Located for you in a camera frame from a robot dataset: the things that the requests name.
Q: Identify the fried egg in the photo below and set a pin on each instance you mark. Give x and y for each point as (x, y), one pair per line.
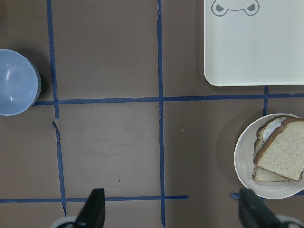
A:
(271, 126)

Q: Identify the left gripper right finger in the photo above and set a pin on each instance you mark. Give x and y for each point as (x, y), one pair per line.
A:
(253, 213)

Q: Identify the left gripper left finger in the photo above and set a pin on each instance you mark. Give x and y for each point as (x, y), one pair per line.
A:
(92, 214)

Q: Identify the cream round plate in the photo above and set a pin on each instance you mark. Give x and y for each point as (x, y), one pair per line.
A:
(243, 156)

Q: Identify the cream bear tray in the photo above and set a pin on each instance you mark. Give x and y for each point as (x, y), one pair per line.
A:
(254, 42)

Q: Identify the blue bowl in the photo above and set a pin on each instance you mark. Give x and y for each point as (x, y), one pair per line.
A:
(20, 83)

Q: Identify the bread slice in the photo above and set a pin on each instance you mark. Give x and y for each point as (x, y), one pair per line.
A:
(260, 175)
(283, 152)

